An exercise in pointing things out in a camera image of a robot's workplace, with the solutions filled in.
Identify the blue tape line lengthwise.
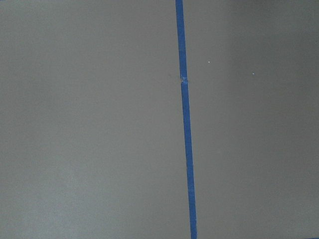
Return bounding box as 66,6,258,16
175,0,197,239

